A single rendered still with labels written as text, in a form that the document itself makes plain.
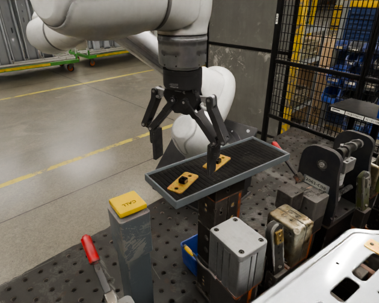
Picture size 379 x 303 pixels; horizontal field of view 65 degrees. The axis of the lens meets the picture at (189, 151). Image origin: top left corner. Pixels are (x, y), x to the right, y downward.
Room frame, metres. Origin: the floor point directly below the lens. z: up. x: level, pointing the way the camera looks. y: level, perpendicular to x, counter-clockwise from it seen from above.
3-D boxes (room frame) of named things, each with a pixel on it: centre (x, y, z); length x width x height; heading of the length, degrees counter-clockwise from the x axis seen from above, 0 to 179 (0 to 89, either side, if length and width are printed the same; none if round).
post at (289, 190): (0.64, -0.26, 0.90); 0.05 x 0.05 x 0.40; 36
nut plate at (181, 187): (0.58, 0.01, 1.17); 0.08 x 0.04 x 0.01; 150
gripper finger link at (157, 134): (0.61, 0.07, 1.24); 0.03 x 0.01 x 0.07; 150
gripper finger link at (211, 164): (0.54, -0.05, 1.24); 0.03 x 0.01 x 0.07; 150
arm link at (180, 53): (0.58, 0.01, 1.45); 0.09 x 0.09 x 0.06
